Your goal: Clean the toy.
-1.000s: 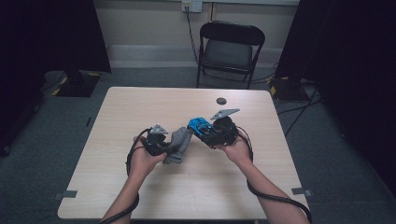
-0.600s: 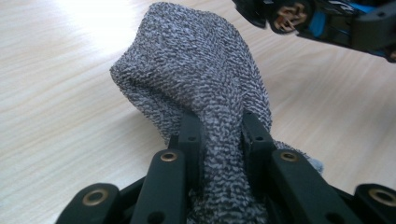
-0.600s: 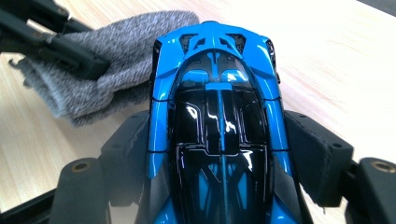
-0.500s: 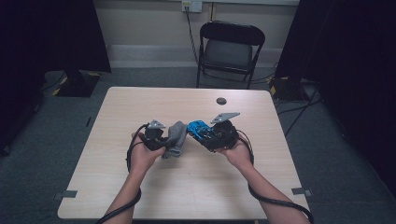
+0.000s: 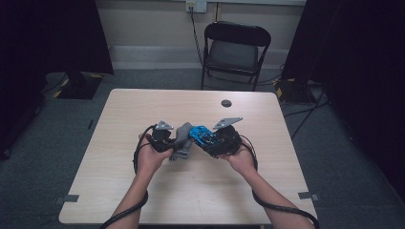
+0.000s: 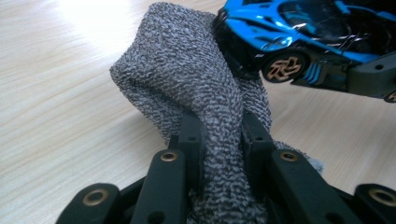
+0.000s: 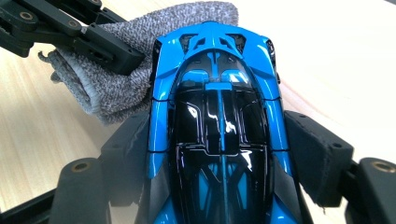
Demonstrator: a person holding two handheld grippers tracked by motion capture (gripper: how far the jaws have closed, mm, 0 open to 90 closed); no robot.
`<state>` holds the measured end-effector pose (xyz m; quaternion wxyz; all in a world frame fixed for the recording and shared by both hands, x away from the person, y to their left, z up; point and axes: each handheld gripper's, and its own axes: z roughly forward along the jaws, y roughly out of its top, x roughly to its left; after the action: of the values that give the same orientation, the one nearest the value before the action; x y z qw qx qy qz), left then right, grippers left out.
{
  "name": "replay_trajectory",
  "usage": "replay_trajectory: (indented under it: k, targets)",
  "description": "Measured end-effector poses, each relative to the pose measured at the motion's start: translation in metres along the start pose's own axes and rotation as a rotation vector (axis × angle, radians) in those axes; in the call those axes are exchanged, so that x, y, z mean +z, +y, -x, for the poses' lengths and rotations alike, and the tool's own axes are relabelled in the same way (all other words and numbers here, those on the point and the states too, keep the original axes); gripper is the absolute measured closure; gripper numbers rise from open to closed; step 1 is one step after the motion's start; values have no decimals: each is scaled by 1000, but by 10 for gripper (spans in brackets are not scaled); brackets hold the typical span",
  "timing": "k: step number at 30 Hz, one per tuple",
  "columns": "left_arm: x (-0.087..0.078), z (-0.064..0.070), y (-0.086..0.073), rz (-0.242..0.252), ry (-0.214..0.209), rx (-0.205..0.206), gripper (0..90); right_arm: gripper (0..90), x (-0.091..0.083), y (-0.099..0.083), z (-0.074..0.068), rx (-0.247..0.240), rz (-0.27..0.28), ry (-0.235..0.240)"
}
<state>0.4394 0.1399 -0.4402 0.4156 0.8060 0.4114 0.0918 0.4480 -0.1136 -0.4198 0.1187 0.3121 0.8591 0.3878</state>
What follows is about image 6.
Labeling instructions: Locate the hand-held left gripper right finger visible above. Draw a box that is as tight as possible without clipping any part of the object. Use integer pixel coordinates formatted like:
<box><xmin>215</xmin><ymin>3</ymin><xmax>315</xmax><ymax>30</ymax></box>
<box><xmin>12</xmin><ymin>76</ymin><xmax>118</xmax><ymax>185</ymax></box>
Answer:
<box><xmin>241</xmin><ymin>108</ymin><xmax>276</xmax><ymax>194</ymax></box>

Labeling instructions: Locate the grey knitted cloth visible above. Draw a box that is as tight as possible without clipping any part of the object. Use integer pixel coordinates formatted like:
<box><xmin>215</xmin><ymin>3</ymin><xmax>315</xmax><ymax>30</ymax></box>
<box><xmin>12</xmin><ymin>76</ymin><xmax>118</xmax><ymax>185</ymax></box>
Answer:
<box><xmin>109</xmin><ymin>1</ymin><xmax>325</xmax><ymax>224</ymax></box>

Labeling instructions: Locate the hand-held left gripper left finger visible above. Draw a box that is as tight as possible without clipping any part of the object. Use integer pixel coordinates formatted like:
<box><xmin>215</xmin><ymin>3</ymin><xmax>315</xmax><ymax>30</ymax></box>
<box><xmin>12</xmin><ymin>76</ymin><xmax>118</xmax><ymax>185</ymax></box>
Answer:
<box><xmin>167</xmin><ymin>110</ymin><xmax>207</xmax><ymax>191</ymax></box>

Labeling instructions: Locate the blue and black toy car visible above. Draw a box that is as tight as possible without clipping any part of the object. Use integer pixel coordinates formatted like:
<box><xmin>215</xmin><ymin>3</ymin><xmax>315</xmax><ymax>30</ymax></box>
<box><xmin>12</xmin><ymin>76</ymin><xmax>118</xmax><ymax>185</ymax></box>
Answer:
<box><xmin>211</xmin><ymin>0</ymin><xmax>396</xmax><ymax>104</ymax></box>

